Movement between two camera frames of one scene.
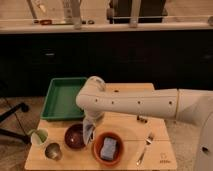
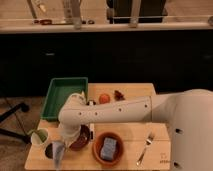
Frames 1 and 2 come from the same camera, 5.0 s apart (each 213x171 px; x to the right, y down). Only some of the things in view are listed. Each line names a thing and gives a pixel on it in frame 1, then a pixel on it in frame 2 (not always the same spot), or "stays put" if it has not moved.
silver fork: x=148 y=141 stays put
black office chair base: x=23 y=107 stays put
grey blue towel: x=88 y=128 → x=58 y=153
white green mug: x=38 y=136 stays put
